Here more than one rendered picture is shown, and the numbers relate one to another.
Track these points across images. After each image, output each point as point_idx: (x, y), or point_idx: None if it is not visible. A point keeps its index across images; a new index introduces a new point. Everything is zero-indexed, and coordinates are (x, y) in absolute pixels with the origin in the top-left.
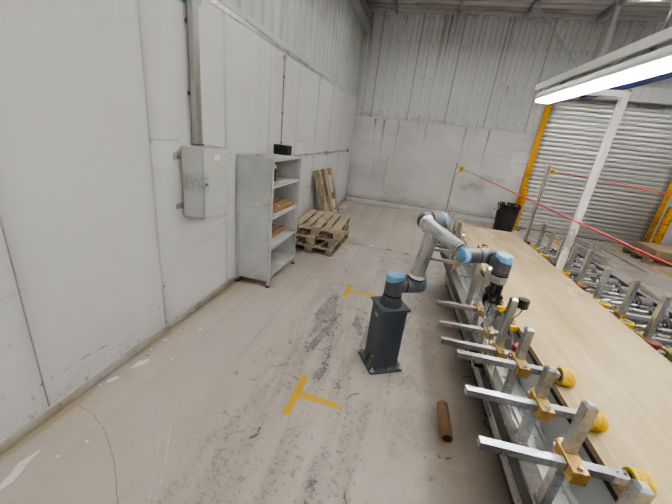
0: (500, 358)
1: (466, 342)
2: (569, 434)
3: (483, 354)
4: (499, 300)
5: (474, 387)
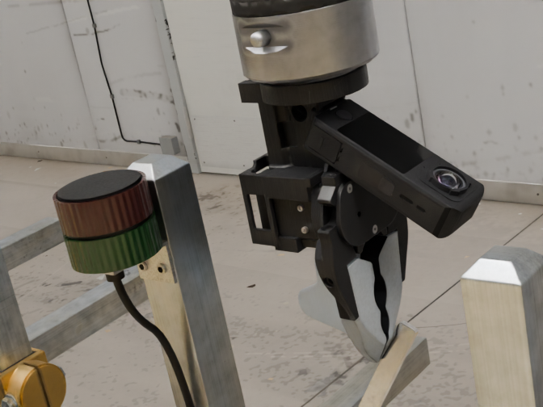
0: (65, 316)
1: (338, 405)
2: None
3: (124, 283)
4: (259, 198)
5: (39, 228)
